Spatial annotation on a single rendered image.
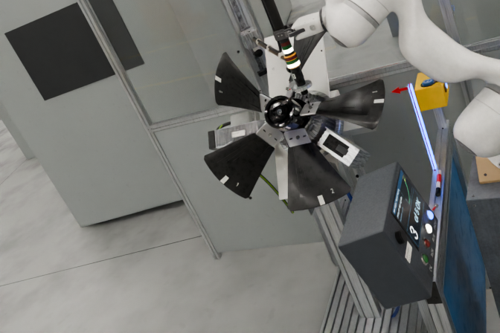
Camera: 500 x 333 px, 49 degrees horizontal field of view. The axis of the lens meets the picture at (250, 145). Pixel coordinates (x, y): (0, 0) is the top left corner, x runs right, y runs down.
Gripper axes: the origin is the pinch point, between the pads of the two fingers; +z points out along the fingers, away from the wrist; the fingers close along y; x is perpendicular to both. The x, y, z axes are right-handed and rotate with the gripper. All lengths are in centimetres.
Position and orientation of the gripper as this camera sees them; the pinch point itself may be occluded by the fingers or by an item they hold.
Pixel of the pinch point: (281, 32)
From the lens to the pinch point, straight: 187.9
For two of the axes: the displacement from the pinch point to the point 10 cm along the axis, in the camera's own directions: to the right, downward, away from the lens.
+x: -3.7, -8.4, -3.9
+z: -8.7, 1.7, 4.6
